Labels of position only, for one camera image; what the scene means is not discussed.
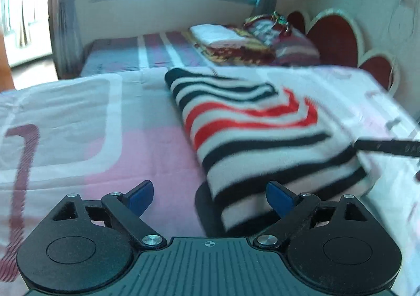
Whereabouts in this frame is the striped knit sweater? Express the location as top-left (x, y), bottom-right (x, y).
top-left (164, 68), bottom-right (373, 236)

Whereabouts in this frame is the patterned bed sheet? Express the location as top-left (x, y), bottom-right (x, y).
top-left (1, 67), bottom-right (419, 295)

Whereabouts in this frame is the red white headboard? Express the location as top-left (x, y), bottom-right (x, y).
top-left (287, 8), bottom-right (401, 96)

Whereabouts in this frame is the striped plaid pillow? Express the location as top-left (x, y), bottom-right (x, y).
top-left (243, 12), bottom-right (320, 66)

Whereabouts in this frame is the brown wooden door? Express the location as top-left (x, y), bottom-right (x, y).
top-left (0, 32), bottom-right (15, 92)

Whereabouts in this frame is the folded white red blanket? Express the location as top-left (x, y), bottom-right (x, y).
top-left (189, 24), bottom-right (276, 65)

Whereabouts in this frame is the dark grey left curtain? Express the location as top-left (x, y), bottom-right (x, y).
top-left (48, 0), bottom-right (83, 80)

